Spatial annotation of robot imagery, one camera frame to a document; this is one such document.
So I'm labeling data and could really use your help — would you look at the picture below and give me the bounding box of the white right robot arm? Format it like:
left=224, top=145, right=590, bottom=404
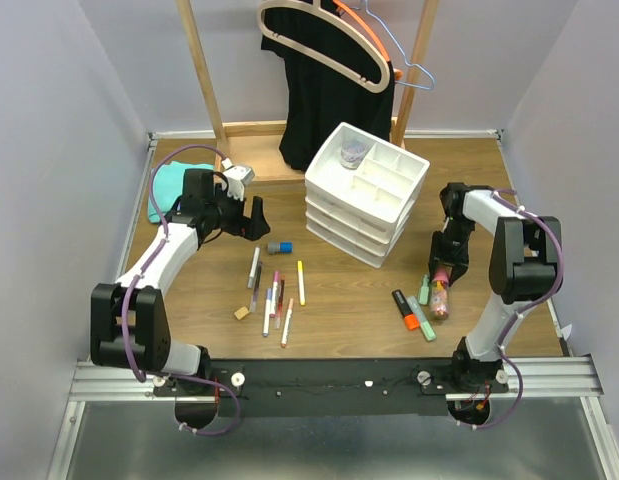
left=428, top=183, right=564, bottom=392

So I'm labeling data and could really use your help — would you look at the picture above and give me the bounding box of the black hanging garment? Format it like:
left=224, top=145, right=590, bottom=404
left=261, top=8, right=395, bottom=172

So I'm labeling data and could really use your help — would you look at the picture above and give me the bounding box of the blue wire hanger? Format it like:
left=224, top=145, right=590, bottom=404
left=352, top=0, right=436, bottom=91

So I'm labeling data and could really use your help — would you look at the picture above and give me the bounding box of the orange plastic hanger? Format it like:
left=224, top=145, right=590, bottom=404
left=333, top=0, right=390, bottom=62

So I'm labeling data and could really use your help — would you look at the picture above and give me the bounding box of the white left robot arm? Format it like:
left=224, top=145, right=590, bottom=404
left=90, top=165, right=270, bottom=395

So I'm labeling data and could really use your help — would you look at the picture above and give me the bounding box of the grey green highlighter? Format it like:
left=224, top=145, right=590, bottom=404
left=406, top=295, right=437, bottom=342

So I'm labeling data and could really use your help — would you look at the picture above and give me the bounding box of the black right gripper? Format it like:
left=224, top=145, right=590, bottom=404
left=427, top=217, right=475, bottom=284

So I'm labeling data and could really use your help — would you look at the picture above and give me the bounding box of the pink capped clear bottle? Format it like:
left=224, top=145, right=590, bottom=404
left=429, top=267, right=450, bottom=320

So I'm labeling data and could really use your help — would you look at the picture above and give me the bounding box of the pink capped white marker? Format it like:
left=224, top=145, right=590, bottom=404
left=270, top=270, right=280, bottom=318

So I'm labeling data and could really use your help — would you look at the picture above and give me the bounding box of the blue grey glue stick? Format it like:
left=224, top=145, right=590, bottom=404
left=267, top=242, right=293, bottom=255

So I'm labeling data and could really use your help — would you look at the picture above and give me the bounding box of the clear round clip jar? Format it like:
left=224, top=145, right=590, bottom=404
left=340, top=138, right=368, bottom=170

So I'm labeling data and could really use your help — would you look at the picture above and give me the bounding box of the red clear pen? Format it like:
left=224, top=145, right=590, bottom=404
left=274, top=275, right=285, bottom=329

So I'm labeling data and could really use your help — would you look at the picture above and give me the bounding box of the yellow capped white marker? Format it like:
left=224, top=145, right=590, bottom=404
left=297, top=260, right=306, bottom=306

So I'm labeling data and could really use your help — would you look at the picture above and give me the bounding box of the peach capped white marker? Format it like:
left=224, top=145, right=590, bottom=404
left=280, top=298, right=295, bottom=348

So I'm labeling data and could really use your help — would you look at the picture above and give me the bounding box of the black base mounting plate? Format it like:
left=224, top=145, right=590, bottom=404
left=153, top=357, right=512, bottom=430

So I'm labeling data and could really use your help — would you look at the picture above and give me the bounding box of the black orange highlighter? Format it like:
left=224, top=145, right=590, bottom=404
left=391, top=289, right=420, bottom=331

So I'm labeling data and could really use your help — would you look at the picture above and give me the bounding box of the blue capped white marker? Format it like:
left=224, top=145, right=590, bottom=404
left=262, top=288, right=273, bottom=338

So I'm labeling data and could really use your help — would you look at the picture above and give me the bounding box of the wooden clothes rack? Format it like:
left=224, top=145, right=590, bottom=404
left=176, top=1, right=439, bottom=184

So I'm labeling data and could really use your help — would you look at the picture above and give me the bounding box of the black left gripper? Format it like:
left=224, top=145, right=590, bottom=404
left=206, top=183, right=271, bottom=240

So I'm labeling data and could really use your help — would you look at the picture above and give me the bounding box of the white drawer organizer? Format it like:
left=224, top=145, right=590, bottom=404
left=305, top=122, right=430, bottom=268

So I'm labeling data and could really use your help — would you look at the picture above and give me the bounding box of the teal folded cloth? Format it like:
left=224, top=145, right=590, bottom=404
left=153, top=161, right=214, bottom=214

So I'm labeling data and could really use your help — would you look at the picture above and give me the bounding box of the small green highlighter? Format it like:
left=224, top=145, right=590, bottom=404
left=418, top=274, right=431, bottom=306

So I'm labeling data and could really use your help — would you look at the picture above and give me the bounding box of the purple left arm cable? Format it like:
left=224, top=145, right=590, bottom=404
left=119, top=144, right=245, bottom=437

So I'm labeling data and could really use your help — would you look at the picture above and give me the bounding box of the beige wooden hanger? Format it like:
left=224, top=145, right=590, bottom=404
left=256, top=0, right=396, bottom=95

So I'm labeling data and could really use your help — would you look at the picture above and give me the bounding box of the grey capped white marker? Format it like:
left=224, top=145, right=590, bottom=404
left=247, top=246, right=261, bottom=289

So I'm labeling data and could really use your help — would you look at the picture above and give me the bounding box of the small tan eraser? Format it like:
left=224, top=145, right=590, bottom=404
left=234, top=307, right=250, bottom=321

